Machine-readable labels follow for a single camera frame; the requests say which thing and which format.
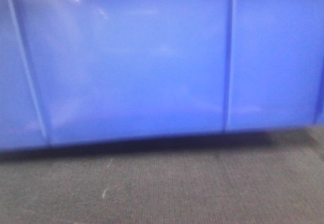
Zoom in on blue plastic bin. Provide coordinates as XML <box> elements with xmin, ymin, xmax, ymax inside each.
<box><xmin>1</xmin><ymin>0</ymin><xmax>323</xmax><ymax>153</ymax></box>

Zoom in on dark textured conveyor belt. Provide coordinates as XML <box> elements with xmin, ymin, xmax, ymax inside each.
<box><xmin>1</xmin><ymin>128</ymin><xmax>323</xmax><ymax>223</ymax></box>

